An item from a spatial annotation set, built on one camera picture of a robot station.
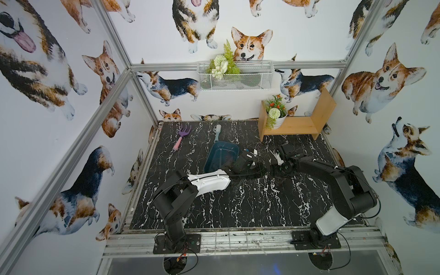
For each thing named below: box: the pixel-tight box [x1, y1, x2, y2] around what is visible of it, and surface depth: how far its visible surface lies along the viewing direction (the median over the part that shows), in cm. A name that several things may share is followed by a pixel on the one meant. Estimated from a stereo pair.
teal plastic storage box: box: [203, 140, 240, 174], surface depth 106 cm
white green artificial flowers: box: [206, 39, 241, 80], surface depth 82 cm
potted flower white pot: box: [264, 93, 288, 131], surface depth 100 cm
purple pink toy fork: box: [172, 124, 192, 151], surface depth 119 cm
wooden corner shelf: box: [257, 87, 337, 143], surface depth 109 cm
